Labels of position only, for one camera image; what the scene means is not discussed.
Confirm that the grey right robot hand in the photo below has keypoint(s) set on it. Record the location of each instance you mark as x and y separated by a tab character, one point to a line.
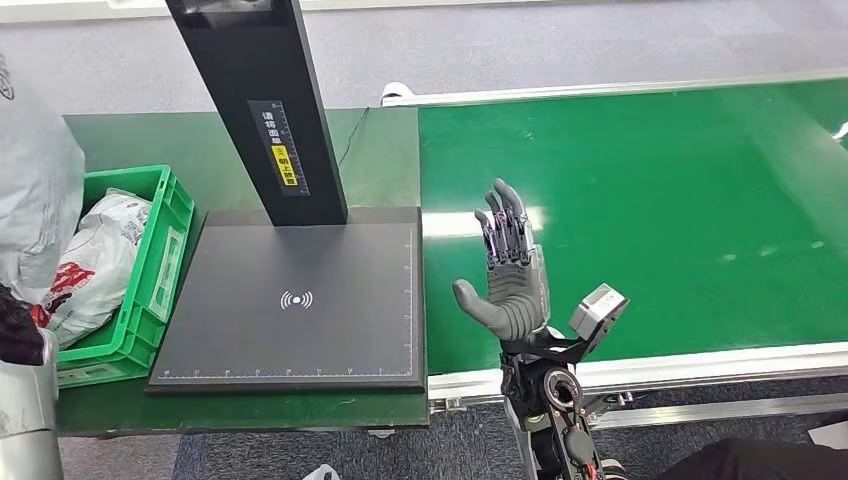
517	298

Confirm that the white courier bag black print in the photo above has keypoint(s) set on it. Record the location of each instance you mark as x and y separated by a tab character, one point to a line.
33	199

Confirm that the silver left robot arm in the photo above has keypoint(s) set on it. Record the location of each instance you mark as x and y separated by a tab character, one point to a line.
26	411

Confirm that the green conveyor belt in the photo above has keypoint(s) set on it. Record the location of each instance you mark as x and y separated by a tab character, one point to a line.
696	218

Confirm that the black inbound scanner machine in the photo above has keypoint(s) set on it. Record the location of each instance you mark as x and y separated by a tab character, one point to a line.
318	265

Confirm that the white roller end cap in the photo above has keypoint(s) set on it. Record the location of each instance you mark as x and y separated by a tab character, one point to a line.
396	89

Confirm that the yellow warning sticker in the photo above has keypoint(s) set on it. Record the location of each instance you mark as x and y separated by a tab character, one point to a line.
284	166

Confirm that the black fabric object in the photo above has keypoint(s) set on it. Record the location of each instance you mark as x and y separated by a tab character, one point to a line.
762	464

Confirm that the white flat sheet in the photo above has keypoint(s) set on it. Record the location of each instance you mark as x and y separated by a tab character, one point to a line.
831	436

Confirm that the green plastic crate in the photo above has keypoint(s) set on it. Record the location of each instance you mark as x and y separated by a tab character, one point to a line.
159	278

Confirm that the white courier bag red print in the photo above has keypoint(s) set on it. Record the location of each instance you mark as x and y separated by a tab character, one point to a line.
99	265

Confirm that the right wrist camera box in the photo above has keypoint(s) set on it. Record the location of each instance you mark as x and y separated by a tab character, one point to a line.
598	310

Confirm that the aluminium conveyor frame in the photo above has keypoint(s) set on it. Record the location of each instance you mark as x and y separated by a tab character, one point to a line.
696	368

